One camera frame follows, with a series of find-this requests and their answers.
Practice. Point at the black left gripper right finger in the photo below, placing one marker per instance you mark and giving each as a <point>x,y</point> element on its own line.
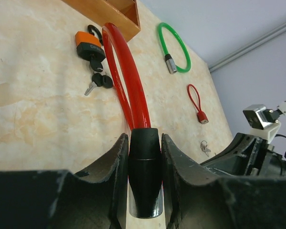
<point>196,198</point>

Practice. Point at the red cable padlock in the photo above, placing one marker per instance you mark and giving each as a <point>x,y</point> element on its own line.
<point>201,116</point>

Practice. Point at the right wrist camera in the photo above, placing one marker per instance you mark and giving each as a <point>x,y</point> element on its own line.
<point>264,122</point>

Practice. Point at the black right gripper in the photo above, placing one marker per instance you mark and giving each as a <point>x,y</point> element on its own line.
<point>247,155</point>

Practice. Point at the green cable lock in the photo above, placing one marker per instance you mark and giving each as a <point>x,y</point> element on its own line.
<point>176,55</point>

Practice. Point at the red cable lock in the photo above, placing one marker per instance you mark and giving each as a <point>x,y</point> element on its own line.
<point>144,159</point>

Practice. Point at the wooden compartment tray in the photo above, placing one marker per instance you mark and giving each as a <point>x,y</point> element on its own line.
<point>122,13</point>

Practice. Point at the orange black padlock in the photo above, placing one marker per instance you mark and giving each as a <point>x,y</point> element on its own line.
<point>89,44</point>

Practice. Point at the black head key bunch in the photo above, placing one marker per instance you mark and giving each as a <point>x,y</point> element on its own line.
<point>98,79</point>

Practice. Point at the silver key bunch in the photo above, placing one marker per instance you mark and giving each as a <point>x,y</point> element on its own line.
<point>204,147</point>

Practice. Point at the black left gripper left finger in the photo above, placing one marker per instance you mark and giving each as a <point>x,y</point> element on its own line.
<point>93,198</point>

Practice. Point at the aluminium frame post right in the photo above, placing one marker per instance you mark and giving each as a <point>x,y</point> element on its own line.
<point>270,35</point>

